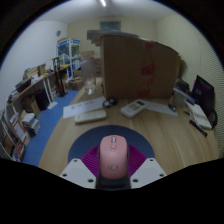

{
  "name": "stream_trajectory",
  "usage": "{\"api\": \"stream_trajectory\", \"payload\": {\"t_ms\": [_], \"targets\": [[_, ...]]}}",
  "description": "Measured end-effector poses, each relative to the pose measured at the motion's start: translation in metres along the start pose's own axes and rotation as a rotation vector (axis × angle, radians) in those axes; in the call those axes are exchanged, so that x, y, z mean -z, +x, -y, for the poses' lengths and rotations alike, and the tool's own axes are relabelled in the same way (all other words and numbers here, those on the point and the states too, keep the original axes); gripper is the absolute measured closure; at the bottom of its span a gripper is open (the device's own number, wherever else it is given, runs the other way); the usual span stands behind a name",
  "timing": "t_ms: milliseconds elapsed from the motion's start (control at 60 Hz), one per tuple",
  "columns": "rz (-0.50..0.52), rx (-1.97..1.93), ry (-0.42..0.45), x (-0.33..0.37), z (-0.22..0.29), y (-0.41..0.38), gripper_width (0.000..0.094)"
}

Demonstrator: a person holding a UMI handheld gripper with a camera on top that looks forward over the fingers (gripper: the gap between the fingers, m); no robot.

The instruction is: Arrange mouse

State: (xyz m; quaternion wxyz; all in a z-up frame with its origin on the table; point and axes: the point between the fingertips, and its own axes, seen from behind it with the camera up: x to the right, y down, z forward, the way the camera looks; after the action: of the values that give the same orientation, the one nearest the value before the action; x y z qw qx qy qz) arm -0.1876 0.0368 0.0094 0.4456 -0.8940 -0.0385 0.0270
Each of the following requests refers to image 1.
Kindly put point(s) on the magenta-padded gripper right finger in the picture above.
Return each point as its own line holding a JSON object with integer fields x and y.
{"x": 148, "y": 170}

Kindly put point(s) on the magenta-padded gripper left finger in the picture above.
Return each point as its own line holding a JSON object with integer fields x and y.
{"x": 76, "y": 171}

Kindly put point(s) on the pink computer mouse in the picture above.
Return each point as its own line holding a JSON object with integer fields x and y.
{"x": 113, "y": 156}

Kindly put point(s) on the blue mouse pad, black wrist rest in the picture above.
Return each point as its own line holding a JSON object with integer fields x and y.
{"x": 83, "y": 140}

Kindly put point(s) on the plain white remote control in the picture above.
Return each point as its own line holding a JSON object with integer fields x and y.
{"x": 90, "y": 117}

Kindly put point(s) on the printed white paper sheet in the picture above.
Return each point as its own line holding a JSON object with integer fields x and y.
{"x": 80, "y": 108}

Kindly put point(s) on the blank white paper sheet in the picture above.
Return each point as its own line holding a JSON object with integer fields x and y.
{"x": 161, "y": 108}

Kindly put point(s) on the white remote control with buttons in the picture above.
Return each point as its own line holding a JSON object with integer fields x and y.
{"x": 133, "y": 108}

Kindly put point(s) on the black marker pen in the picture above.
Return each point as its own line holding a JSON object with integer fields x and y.
{"x": 198, "y": 128}

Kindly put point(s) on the small black clip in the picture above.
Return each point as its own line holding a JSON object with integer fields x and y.
{"x": 172, "y": 107}

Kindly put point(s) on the open white book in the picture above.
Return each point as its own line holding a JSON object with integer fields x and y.
{"x": 201, "y": 116}

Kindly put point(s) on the cluttered shelf unit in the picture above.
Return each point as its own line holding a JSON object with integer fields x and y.
{"x": 23, "y": 110}

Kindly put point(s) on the blue book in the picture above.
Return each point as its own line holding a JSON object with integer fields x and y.
{"x": 188, "y": 97}

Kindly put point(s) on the black office chair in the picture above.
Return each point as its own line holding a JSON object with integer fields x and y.
{"x": 214, "y": 118}

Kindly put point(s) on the black floor stand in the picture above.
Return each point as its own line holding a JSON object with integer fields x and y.
{"x": 60, "y": 80}

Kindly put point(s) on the black computer monitor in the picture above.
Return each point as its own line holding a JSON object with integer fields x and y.
{"x": 204, "y": 93}

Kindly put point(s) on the clear plastic jar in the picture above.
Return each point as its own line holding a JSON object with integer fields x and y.
{"x": 88, "y": 75}

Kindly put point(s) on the large brown cardboard box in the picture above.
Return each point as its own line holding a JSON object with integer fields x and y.
{"x": 126, "y": 66}

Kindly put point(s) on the blue and white display cabinet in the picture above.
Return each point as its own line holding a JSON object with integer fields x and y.
{"x": 68, "y": 51}

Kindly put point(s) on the frosted glass window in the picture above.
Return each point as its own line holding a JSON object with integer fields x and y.
{"x": 110, "y": 26}

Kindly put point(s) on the ceiling tube light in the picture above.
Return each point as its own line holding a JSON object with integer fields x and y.
{"x": 103, "y": 2}

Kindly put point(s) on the round wall clock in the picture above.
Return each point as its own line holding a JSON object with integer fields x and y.
{"x": 58, "y": 33}

